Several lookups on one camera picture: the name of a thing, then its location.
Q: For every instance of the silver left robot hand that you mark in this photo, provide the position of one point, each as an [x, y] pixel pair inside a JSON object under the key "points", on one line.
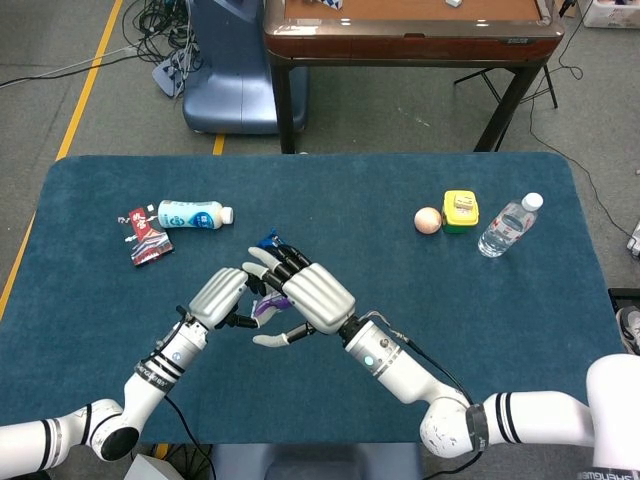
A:
{"points": [[220, 295]]}

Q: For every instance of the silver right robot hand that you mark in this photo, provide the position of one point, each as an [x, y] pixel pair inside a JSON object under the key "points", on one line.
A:
{"points": [[320, 295]]}

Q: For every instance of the purple white tube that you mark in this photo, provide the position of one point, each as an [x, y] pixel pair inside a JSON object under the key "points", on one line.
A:
{"points": [[272, 302]]}

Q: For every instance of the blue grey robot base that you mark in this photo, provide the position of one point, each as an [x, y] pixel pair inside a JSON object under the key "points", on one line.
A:
{"points": [[225, 90]]}

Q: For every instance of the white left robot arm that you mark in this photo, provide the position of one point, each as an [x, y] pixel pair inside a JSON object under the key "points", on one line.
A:
{"points": [[150, 390]]}

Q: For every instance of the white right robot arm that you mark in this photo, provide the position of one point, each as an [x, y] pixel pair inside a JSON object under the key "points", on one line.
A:
{"points": [[400, 370]]}

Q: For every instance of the blue snack packet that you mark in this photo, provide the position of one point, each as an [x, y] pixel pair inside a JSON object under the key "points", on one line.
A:
{"points": [[267, 241]]}

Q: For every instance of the white drink bottle blue label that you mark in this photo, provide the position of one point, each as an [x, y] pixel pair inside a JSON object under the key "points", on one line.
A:
{"points": [[190, 215]]}

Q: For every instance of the red snack packet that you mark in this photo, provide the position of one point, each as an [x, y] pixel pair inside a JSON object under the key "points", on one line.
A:
{"points": [[147, 242]]}

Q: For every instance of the teal table mat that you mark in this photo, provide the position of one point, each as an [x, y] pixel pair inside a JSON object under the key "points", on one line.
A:
{"points": [[350, 200]]}

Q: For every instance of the beige wooden ball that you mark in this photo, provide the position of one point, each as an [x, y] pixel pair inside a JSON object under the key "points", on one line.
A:
{"points": [[427, 220]]}

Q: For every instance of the green container yellow lid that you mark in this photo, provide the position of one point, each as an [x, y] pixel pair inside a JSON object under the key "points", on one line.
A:
{"points": [[457, 222]]}

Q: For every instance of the blue grey robot chassis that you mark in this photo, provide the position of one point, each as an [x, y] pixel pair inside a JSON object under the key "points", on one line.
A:
{"points": [[320, 462]]}

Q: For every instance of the white box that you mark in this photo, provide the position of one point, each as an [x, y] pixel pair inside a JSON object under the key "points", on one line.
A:
{"points": [[147, 467]]}

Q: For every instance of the clear plastic water bottle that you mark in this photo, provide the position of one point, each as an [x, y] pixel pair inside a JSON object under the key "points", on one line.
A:
{"points": [[505, 227]]}

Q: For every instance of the grey power strip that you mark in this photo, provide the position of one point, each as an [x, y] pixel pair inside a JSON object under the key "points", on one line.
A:
{"points": [[170, 75]]}

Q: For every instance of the brown mahjong table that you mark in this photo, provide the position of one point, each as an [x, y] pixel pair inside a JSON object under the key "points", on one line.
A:
{"points": [[410, 47]]}

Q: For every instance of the blue white snake puzzle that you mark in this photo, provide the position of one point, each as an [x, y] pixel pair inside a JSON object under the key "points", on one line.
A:
{"points": [[325, 3]]}

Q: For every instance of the black folding stand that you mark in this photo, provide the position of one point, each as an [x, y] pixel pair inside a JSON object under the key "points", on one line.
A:
{"points": [[550, 85]]}

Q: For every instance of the grey sneaker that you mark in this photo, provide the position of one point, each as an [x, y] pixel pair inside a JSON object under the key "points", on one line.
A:
{"points": [[631, 330]]}

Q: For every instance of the white plastic basket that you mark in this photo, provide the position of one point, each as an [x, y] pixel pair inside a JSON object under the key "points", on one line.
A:
{"points": [[610, 15]]}

